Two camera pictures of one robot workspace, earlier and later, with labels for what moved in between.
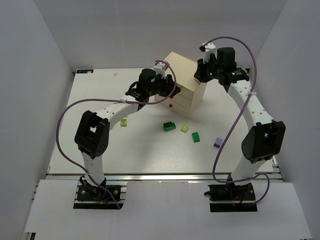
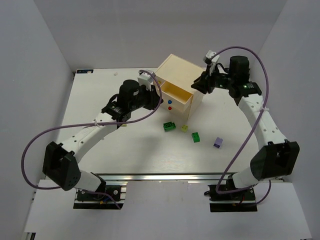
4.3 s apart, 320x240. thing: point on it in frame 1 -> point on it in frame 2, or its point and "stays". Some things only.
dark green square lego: x=195 y=137 stays
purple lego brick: x=218 y=141 stays
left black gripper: x=169 y=85 -> x=154 y=98
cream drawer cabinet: x=192 y=91 stays
